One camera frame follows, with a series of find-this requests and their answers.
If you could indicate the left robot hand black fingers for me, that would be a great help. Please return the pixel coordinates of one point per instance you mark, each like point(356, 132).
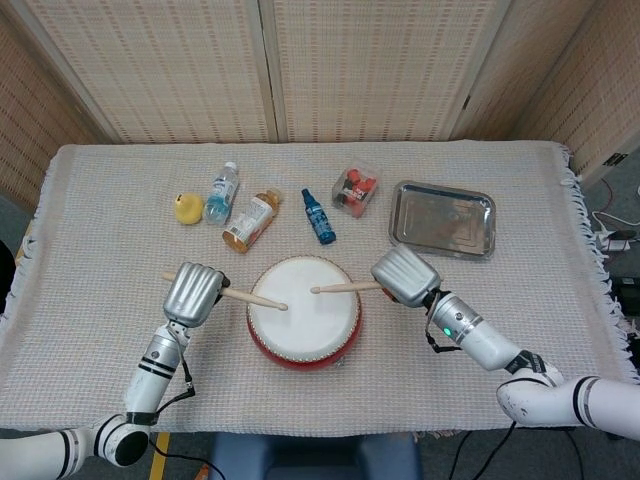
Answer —
point(192, 295)

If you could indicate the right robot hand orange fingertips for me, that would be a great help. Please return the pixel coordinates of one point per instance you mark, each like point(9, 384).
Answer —
point(405, 275)

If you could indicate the wooden drumstick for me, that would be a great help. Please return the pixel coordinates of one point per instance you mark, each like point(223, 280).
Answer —
point(345, 288)
point(255, 298)

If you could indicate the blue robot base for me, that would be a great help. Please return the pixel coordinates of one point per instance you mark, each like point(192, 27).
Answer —
point(310, 457)

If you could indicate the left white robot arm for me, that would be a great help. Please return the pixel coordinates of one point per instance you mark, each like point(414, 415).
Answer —
point(145, 385)

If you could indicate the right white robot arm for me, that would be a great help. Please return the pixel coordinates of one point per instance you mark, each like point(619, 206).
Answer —
point(485, 342)

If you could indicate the grey textured tablecloth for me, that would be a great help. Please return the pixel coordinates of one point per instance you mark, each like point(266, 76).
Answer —
point(100, 250)

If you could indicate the red drum white skin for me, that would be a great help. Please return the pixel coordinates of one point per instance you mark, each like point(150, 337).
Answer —
point(302, 330)

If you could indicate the steel rectangular tray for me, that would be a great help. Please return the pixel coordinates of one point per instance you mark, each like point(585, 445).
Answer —
point(442, 222)

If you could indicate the yellow pear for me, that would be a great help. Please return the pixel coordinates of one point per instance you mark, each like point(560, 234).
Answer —
point(189, 210)

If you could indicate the orange juice bottle white label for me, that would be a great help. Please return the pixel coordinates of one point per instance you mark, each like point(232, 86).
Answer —
point(250, 222)

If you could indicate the clear box red black parts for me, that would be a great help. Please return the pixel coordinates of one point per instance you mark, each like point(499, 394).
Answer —
point(356, 190)

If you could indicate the small blue spray bottle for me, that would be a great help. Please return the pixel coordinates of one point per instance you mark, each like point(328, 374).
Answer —
point(318, 220)

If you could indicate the clear water bottle blue label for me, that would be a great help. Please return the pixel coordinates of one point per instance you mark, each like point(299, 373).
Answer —
point(221, 195)

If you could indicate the white power strip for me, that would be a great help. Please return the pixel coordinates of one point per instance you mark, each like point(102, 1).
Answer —
point(616, 244)

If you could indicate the woven bamboo folding screen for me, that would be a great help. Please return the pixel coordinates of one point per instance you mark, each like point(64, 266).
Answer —
point(175, 65)

